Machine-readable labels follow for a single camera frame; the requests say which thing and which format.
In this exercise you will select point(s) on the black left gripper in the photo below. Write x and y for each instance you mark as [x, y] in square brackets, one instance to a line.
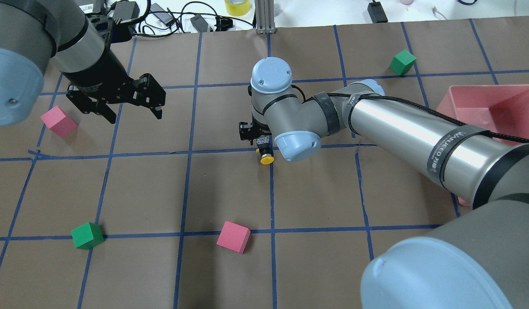
[98, 72]

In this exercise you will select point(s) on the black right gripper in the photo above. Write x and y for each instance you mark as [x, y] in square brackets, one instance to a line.
[247, 131]

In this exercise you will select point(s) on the yellow push button switch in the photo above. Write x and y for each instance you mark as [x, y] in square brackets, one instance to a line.
[265, 150]

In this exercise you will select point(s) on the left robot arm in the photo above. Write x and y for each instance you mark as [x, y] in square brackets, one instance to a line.
[36, 33]

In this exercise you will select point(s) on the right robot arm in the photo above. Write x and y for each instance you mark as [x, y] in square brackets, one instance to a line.
[479, 261]

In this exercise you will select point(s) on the pink foam cube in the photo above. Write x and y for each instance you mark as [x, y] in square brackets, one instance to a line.
[59, 122]
[233, 237]

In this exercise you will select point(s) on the black power adapter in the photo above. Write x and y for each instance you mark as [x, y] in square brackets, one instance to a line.
[376, 12]
[124, 11]

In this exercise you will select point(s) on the yellow tape roll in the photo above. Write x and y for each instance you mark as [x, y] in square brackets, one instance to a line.
[237, 7]

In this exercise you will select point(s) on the green foam cube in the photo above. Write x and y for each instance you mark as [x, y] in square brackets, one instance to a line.
[402, 62]
[87, 236]

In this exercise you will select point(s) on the pink plastic bin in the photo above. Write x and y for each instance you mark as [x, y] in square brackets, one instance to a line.
[483, 111]

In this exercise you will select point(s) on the aluminium frame post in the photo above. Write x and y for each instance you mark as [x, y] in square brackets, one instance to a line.
[264, 15]

